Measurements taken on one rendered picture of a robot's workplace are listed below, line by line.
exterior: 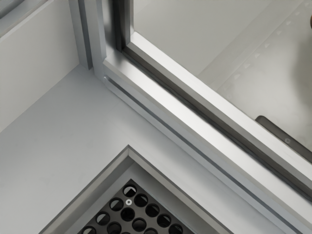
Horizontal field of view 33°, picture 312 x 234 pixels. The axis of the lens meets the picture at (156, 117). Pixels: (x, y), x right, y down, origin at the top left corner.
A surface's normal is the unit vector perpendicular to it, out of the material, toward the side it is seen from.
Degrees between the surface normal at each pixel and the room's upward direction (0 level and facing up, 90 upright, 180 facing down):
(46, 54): 90
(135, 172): 0
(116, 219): 0
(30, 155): 0
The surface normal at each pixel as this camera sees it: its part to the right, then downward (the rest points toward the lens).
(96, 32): -0.66, 0.66
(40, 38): 0.75, 0.61
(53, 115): 0.04, -0.44
